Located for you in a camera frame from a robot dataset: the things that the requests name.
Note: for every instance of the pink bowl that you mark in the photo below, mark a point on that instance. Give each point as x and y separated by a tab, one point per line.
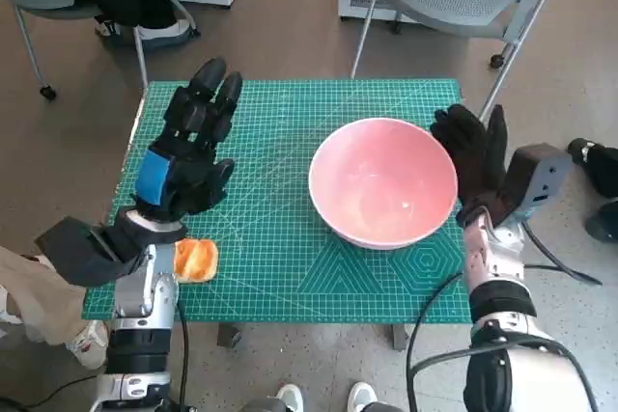
381	180

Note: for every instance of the green cutting mat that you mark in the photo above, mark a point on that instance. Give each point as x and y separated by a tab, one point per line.
270	142

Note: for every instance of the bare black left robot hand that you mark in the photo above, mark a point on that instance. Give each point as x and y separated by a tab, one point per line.
193	142

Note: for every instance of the person with black shoes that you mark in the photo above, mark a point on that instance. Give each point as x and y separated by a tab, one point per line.
603	166

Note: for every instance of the person in beige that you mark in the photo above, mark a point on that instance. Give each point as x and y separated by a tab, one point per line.
38	296

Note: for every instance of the dark table leg bracket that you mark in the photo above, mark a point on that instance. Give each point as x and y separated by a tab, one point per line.
401	337
228	335

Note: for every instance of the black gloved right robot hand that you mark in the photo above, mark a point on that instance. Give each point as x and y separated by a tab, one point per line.
478	161

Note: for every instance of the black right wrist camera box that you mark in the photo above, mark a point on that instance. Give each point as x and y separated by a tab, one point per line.
536	171

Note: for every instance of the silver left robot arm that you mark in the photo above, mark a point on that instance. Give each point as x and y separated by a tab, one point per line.
145	296

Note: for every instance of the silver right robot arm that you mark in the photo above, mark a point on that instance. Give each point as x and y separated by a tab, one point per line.
497	257

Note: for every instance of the rectangular striped toy bread loaf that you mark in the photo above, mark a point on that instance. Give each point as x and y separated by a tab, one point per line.
198	260

